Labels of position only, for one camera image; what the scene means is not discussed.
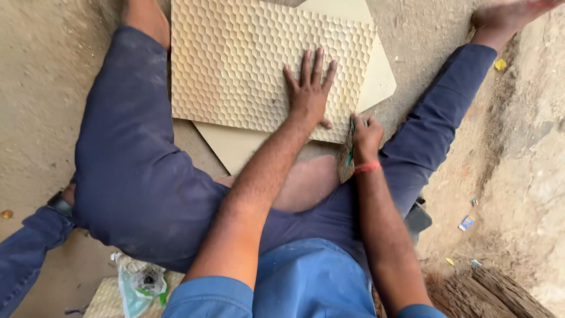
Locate person's right hand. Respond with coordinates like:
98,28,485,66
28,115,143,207
351,113,385,167

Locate person's left hand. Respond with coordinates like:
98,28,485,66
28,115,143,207
282,46,339,130

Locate beige honeycomb textured board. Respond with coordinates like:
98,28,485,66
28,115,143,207
170,0,378,145

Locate flat beige board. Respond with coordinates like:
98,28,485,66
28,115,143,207
192,0,397,176

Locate red thread wristband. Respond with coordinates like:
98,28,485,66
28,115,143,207
353,161,383,175

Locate black sandal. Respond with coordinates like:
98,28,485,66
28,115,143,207
404,197,433,244

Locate blue shirt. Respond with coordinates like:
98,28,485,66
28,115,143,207
161,238,449,318

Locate person's right foot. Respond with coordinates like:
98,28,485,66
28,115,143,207
470,0,565,52

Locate person's foot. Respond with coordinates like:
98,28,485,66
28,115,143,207
470,0,565,52
121,0,172,50

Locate weathered wooden log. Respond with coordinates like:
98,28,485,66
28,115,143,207
421,265,558,318

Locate navy trousers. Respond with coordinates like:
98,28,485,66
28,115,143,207
72,25,498,275

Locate person's left foot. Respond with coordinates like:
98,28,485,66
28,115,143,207
121,0,172,50

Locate clear green plastic bag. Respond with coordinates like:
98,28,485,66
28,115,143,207
110,251,169,318

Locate small beige textured board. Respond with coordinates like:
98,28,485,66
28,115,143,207
83,271,186,318

